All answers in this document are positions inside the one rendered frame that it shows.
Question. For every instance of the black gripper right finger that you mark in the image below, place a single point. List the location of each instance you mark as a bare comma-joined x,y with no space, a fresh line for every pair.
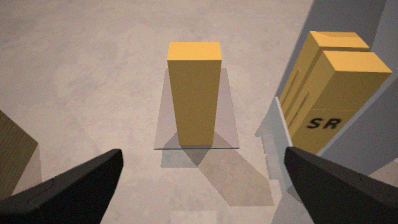
334,194

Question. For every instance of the grey open bin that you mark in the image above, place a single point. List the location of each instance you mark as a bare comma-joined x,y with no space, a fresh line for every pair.
368,141

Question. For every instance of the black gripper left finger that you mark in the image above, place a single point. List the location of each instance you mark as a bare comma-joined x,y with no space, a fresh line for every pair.
80,195

